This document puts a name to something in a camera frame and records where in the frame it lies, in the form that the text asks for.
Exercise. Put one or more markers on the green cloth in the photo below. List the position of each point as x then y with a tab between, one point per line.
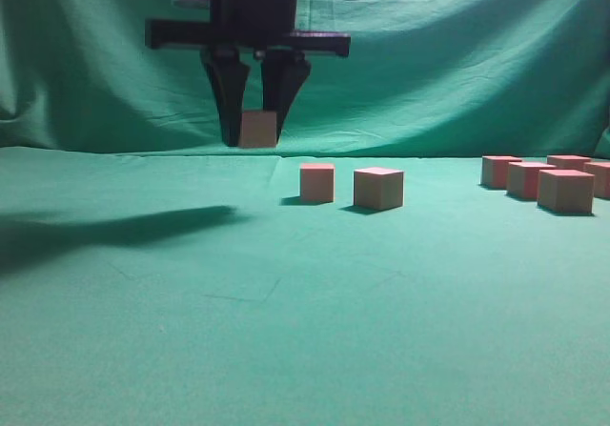
151	276

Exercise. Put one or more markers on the right-column pink cube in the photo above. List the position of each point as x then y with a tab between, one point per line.
568	161
601	172

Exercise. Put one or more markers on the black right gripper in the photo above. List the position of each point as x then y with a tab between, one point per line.
256	25

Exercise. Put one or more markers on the far right-column pink cube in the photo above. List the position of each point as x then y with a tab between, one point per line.
568	161

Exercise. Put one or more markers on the pink cube placed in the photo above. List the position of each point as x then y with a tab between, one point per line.
317	182
258	130
378	189

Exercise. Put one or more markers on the left-column pink cube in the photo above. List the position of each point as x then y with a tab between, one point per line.
523	178
566	191
494	170

